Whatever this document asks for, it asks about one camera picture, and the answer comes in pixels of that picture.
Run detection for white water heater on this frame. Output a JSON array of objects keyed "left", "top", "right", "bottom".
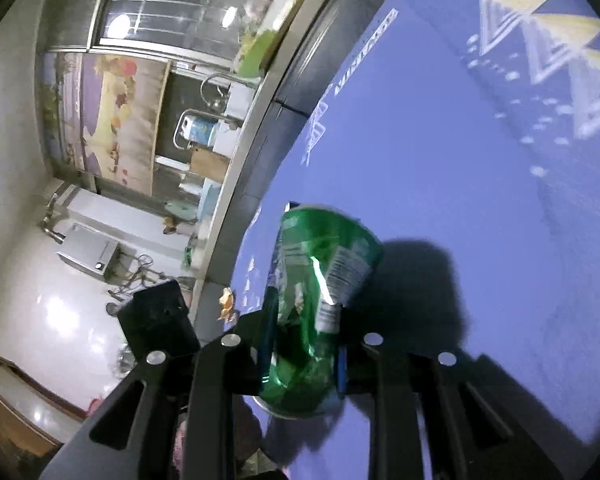
[{"left": 57, "top": 223, "right": 120, "bottom": 282}]

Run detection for blue white pot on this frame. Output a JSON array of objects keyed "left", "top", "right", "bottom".
[{"left": 172, "top": 108, "right": 216, "bottom": 150}]

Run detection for chrome sink faucet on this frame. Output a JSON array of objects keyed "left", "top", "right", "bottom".
[{"left": 199, "top": 72, "right": 236, "bottom": 112}]

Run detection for blue printed table cloth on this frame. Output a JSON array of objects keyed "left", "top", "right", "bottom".
[{"left": 230, "top": 0, "right": 600, "bottom": 479}]

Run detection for green plastic basin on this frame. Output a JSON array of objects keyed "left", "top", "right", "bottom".
[{"left": 234, "top": 29, "right": 277, "bottom": 79}]

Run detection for colourful wall poster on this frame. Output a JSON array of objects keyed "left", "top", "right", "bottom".
[{"left": 41, "top": 52, "right": 170, "bottom": 195}]

